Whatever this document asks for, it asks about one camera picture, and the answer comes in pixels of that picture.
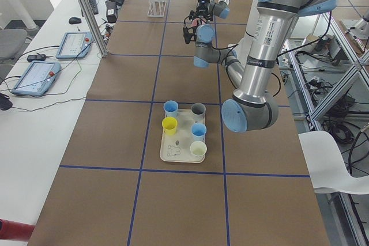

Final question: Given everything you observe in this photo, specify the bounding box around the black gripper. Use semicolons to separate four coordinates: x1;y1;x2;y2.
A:
183;23;199;44
189;4;209;24

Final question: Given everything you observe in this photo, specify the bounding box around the pink plastic cup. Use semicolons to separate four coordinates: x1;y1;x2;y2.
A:
191;18;204;27

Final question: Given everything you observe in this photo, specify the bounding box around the light blue plastic cup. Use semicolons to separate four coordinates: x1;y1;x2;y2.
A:
163;100;179;118

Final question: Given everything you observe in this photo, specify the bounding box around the yellow plastic cup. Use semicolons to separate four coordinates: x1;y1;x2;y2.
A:
161;116;178;135

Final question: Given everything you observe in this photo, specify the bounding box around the grey plastic cup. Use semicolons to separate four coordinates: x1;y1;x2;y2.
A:
191;103;206;122

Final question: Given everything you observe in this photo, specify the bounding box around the cream plastic cup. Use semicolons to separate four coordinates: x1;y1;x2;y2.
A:
190;141;207;161

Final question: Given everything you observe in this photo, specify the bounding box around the black desktop box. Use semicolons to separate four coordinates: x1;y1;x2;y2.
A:
105;1;117;23

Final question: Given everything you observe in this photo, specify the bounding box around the black keyboard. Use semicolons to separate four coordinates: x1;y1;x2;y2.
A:
88;0;99;14

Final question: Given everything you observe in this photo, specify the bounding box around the cream serving tray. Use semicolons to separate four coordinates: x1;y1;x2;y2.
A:
160;109;205;163

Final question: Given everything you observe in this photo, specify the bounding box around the far teach pendant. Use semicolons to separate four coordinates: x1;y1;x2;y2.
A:
55;32;93;60

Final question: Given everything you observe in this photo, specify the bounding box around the teach pendant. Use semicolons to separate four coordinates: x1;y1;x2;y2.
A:
55;32;93;60
10;61;61;97

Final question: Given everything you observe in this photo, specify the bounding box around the black computer mouse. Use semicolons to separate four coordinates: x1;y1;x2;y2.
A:
68;17;82;25

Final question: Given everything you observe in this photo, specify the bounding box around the black power adapter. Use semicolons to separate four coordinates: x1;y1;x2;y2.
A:
27;54;47;62

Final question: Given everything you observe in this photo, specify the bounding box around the near teach pendant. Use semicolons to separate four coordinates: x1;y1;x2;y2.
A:
10;61;61;97

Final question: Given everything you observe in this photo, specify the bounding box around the grey office chair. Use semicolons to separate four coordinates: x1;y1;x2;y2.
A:
1;29;28;63

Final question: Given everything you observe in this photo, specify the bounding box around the white plastic chair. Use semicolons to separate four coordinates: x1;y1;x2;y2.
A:
299;131;368;195

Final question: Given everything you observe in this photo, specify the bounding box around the red water bottle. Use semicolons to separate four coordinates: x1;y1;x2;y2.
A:
0;219;35;242

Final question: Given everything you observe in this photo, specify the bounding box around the white wire cup rack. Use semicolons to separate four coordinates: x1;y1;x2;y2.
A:
147;0;167;18

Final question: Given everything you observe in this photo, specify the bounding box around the aluminium frame post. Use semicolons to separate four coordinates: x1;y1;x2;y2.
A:
78;0;108;58

